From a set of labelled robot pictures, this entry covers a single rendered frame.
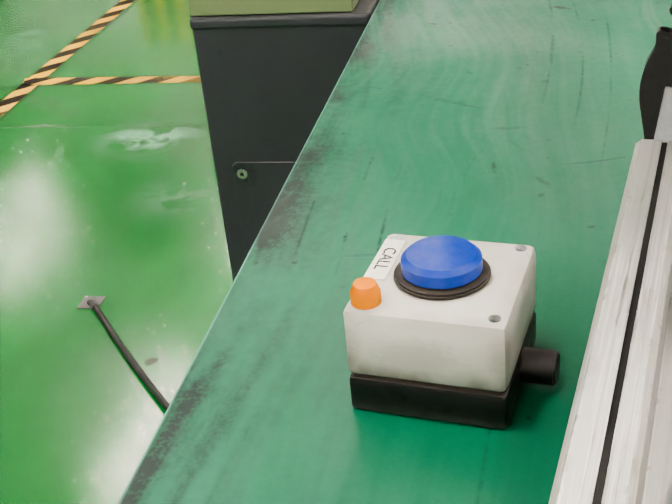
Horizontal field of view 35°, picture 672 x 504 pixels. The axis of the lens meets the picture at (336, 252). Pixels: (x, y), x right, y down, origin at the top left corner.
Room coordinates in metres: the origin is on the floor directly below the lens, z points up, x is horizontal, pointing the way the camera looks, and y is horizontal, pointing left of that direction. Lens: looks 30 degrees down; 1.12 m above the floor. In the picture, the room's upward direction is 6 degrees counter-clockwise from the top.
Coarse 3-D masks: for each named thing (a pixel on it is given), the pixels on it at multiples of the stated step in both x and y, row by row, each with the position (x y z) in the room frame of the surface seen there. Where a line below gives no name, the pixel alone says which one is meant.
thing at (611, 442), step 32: (640, 160) 0.51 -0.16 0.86; (640, 192) 0.47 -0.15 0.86; (640, 224) 0.44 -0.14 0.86; (608, 256) 0.42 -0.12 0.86; (640, 256) 0.41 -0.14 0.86; (608, 288) 0.39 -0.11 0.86; (640, 288) 0.39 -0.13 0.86; (608, 320) 0.36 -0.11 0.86; (640, 320) 0.36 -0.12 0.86; (608, 352) 0.34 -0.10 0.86; (640, 352) 0.34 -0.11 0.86; (608, 384) 0.32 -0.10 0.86; (640, 384) 0.32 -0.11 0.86; (576, 416) 0.31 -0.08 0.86; (608, 416) 0.30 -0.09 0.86; (640, 416) 0.30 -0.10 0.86; (576, 448) 0.29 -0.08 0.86; (608, 448) 0.29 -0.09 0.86; (640, 448) 0.29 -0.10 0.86; (576, 480) 0.27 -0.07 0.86; (608, 480) 0.27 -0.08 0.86; (640, 480) 0.28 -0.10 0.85
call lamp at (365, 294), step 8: (360, 280) 0.44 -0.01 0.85; (368, 280) 0.44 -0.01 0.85; (352, 288) 0.44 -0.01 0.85; (360, 288) 0.43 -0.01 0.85; (368, 288) 0.43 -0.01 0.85; (376, 288) 0.43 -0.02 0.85; (352, 296) 0.43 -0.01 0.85; (360, 296) 0.43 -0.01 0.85; (368, 296) 0.43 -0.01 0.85; (376, 296) 0.43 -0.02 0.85; (352, 304) 0.43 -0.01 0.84; (360, 304) 0.43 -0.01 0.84; (368, 304) 0.43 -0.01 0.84; (376, 304) 0.43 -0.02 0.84
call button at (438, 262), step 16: (432, 240) 0.47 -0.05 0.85; (448, 240) 0.46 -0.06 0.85; (464, 240) 0.46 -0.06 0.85; (416, 256) 0.45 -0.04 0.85; (432, 256) 0.45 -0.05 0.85; (448, 256) 0.45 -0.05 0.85; (464, 256) 0.45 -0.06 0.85; (480, 256) 0.45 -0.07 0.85; (416, 272) 0.44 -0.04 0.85; (432, 272) 0.44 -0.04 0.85; (448, 272) 0.44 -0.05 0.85; (464, 272) 0.44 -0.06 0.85; (480, 272) 0.44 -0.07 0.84; (432, 288) 0.43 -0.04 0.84; (448, 288) 0.43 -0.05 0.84
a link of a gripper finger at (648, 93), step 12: (660, 36) 0.57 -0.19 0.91; (660, 48) 0.57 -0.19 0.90; (648, 60) 0.57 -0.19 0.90; (660, 60) 0.57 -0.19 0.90; (648, 72) 0.57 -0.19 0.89; (660, 72) 0.57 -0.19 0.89; (648, 84) 0.57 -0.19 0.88; (660, 84) 0.57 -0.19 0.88; (648, 96) 0.57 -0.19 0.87; (660, 96) 0.57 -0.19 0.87; (648, 108) 0.57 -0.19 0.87; (648, 120) 0.57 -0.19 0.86; (648, 132) 0.57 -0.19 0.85
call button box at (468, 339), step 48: (384, 288) 0.45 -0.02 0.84; (480, 288) 0.44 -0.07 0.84; (528, 288) 0.45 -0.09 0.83; (384, 336) 0.42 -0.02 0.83; (432, 336) 0.41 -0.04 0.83; (480, 336) 0.41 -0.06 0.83; (528, 336) 0.45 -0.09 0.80; (384, 384) 0.42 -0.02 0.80; (432, 384) 0.42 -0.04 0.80; (480, 384) 0.41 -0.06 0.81
